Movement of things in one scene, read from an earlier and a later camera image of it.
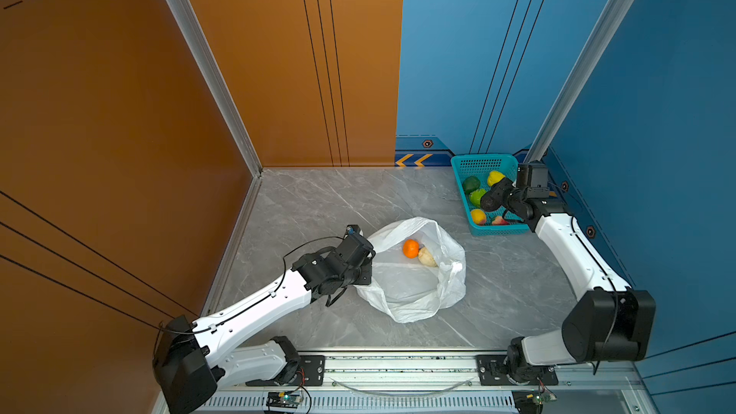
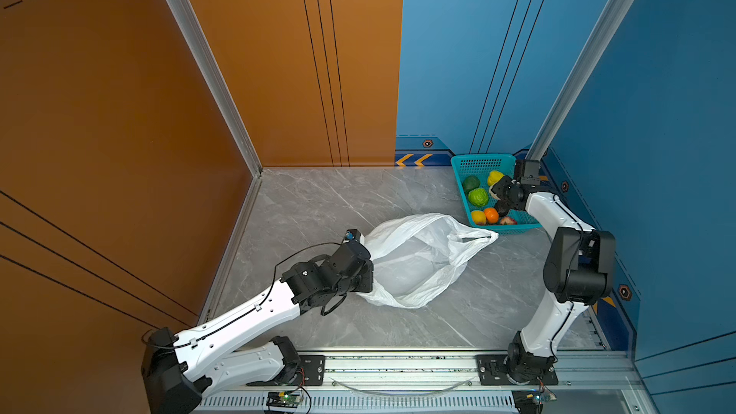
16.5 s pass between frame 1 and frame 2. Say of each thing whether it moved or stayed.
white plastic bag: moved
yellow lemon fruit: stayed
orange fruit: moved
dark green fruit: stayed
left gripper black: stayed
